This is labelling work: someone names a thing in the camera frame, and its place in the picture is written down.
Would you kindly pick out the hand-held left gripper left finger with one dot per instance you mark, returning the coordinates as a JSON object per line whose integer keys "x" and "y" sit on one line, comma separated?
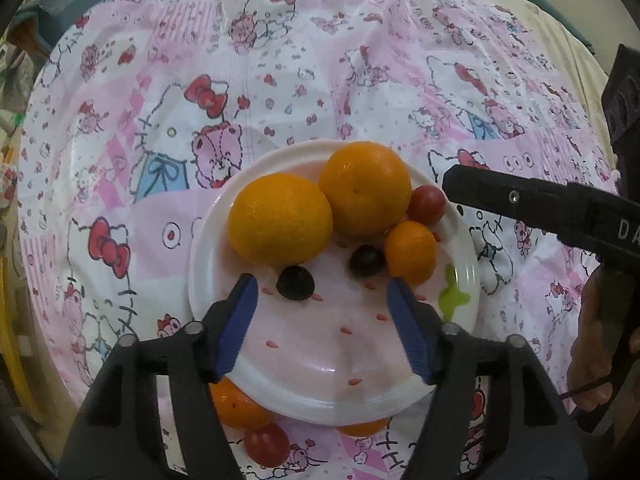
{"x": 235, "y": 330}

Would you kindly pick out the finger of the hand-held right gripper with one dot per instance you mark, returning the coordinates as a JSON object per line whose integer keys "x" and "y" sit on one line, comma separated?
{"x": 500, "y": 195}

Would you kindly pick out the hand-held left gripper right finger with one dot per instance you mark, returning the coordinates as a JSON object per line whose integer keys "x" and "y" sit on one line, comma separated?
{"x": 412, "y": 335}

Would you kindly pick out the small orange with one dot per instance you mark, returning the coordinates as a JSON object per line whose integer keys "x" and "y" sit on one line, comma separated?
{"x": 410, "y": 252}
{"x": 237, "y": 405}
{"x": 362, "y": 428}

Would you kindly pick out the dark grape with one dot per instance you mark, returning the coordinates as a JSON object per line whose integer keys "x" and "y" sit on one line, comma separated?
{"x": 366, "y": 260}
{"x": 296, "y": 282}

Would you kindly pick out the white plastic plate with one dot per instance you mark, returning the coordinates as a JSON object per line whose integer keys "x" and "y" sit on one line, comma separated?
{"x": 320, "y": 350}

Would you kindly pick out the large orange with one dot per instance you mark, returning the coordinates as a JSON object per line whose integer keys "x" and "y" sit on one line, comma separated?
{"x": 280, "y": 217}
{"x": 365, "y": 187}

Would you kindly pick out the person's right hand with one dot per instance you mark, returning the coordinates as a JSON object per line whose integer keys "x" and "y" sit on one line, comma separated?
{"x": 587, "y": 345}

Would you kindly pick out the pink cartoon printed blanket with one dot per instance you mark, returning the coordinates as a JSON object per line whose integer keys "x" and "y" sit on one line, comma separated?
{"x": 300, "y": 60}

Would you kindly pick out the yellow wooden frame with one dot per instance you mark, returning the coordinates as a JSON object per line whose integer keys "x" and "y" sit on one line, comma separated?
{"x": 12, "y": 340}

